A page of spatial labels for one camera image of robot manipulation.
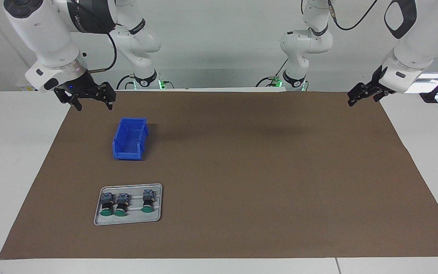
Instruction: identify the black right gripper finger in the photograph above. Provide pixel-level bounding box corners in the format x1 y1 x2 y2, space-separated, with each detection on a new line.
97 82 117 111
67 95 83 112

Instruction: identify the green push button switch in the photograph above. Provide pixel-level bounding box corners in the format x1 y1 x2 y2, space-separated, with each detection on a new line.
114 193 130 217
141 189 156 213
100 192 115 217

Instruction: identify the blue plastic storage bin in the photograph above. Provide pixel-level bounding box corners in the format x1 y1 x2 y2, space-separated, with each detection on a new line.
112 118 149 161

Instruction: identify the grey metal tray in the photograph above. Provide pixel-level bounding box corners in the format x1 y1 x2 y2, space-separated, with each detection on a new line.
93 183 163 226

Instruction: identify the brown paper table mat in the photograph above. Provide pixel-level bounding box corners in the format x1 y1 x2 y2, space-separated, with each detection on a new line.
0 91 438 260

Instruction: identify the black right base cable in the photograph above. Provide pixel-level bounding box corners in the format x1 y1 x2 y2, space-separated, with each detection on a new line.
116 74 136 90

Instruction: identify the black base cable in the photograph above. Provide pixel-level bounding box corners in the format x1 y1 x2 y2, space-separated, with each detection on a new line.
256 57 289 87
116 74 136 90

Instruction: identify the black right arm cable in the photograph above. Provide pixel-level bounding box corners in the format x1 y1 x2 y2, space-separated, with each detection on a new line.
67 0 118 73

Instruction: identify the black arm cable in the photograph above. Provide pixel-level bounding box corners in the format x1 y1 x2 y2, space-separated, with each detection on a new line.
327 0 379 31
67 0 118 73

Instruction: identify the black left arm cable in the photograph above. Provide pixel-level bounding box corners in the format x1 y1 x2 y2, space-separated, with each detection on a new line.
327 0 379 31

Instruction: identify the black left base cable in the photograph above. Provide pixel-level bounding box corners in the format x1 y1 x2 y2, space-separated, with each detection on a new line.
256 57 289 87

